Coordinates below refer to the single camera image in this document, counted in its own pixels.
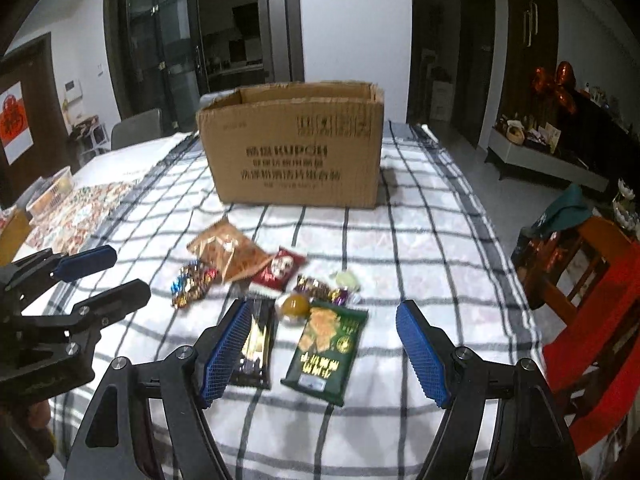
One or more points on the purple candy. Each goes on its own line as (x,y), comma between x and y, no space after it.
(338,296)

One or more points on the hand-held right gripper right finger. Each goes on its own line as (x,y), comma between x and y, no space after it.
(425,355)

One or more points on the red foil balloon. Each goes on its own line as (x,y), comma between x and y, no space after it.
(552,85)

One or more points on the row of small figurines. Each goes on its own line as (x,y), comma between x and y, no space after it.
(602,96)

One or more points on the dark interior door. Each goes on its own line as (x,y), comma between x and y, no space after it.
(475,60)

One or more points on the floral patterned table mat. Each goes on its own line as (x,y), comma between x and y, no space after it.
(85,210)

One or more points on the small white floor unit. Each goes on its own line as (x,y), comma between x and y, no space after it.
(441,100)

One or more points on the green snack packet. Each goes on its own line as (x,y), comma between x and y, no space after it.
(325,355)

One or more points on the brown wooden chair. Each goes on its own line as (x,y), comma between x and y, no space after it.
(575,280)

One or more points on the red cloth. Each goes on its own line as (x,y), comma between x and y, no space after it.
(600,350)

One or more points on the clutter of small ornaments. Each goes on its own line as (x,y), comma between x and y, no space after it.
(525,135)

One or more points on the dark-framed glass sliding door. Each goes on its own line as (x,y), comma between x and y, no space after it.
(150,50)

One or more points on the dark sideboard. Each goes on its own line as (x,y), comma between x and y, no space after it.
(595,135)

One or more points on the lotus-shaped ornament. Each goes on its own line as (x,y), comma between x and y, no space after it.
(625,205)

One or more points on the white wall intercom panel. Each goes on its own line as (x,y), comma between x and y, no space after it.
(73,90)

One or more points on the dark tall cabinet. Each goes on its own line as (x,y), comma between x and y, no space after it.
(530,20)

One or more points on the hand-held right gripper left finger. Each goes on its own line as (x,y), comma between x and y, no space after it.
(222,360)

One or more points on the plaid tablecloth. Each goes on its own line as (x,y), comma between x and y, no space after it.
(400,240)

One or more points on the low white cabinet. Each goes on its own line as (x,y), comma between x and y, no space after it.
(540,165)

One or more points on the white plastic basket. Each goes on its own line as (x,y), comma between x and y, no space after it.
(50,187)

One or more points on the green cloth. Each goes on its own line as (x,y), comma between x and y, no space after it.
(560,212)

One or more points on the red paper door decoration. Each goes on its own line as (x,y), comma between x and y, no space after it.
(14,120)

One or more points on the gold-ended candy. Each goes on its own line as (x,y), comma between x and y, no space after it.
(312,284)

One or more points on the red snack packet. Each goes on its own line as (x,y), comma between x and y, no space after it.
(279,269)

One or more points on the black long snack packet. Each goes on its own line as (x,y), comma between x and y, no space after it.
(260,345)

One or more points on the yellow round jelly cup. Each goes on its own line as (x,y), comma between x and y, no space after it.
(292,307)

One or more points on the orange snack packet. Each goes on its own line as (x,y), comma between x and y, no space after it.
(230,250)

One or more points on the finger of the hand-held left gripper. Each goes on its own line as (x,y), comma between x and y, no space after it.
(85,261)
(120,295)

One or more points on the dark wooden entrance door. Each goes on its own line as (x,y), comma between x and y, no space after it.
(45,110)

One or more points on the pale green candy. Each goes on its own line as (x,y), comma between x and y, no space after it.
(347,280)

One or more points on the colourful candy bag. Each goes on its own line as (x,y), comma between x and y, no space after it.
(192,282)

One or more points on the white storage rack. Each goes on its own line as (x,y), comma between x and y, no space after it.
(90,135)

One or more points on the grey dining chair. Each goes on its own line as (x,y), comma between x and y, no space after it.
(135,130)

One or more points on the brown cardboard box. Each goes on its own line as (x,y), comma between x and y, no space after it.
(280,160)

